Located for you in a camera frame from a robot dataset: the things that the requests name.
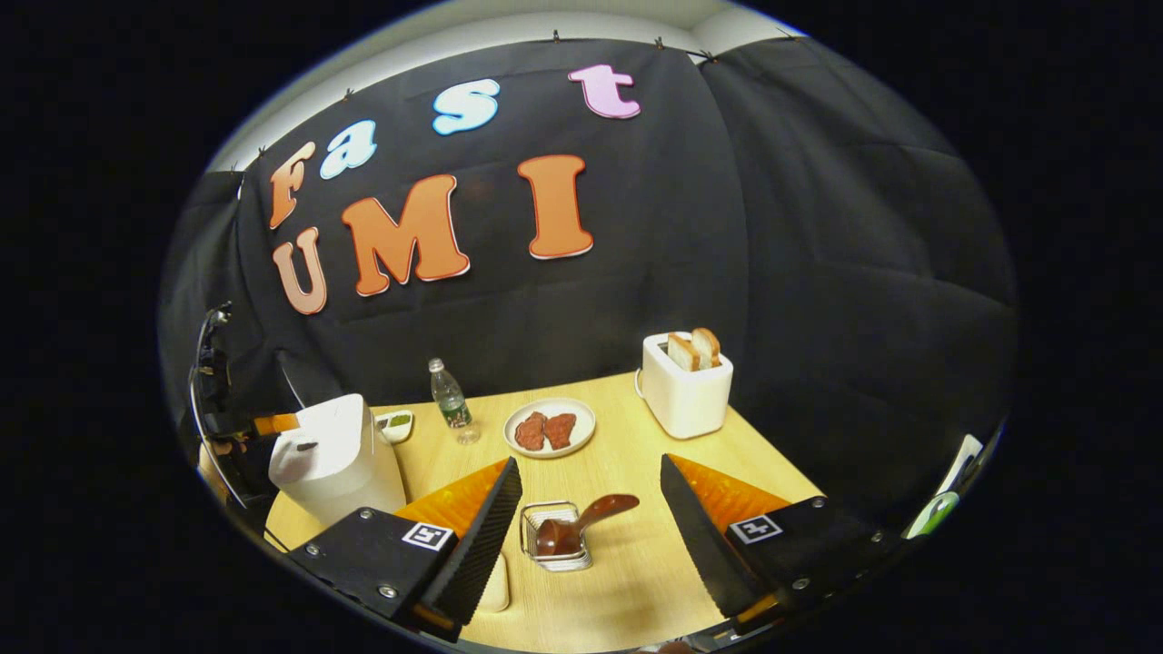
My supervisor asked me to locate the clear plastic water bottle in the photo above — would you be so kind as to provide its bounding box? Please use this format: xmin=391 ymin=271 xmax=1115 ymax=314
xmin=429 ymin=358 xmax=481 ymax=445

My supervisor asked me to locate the white round plate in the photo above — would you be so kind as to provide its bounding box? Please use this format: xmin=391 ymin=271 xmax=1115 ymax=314
xmin=503 ymin=398 xmax=597 ymax=459

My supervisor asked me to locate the brown wooden spoon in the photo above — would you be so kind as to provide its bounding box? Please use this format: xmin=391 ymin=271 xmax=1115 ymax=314
xmin=534 ymin=493 xmax=641 ymax=558

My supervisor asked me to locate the white rice cooker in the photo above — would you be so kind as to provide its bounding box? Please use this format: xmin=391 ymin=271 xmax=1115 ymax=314
xmin=268 ymin=393 xmax=407 ymax=528

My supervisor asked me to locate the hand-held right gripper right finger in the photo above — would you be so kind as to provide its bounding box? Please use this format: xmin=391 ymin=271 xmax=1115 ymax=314
xmin=660 ymin=452 xmax=910 ymax=637

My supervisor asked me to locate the black backdrop cloth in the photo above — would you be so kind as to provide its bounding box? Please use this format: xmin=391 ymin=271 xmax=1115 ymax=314
xmin=159 ymin=36 xmax=1019 ymax=528

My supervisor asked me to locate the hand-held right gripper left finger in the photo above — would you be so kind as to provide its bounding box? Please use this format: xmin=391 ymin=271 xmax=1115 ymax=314
xmin=289 ymin=457 xmax=524 ymax=644

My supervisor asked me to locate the white toaster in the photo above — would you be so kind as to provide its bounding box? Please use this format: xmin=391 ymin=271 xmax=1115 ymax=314
xmin=639 ymin=332 xmax=734 ymax=441

